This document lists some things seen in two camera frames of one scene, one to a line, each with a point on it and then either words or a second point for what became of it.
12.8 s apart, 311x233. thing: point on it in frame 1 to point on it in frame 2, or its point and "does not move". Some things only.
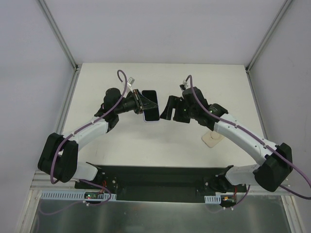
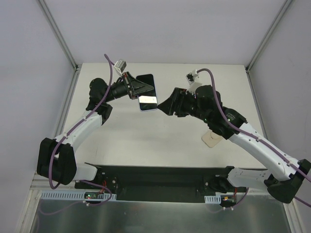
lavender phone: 152,114 to 148,101
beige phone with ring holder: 212,139 does not move
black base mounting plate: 157,184 does not move
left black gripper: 139,101 to 131,86
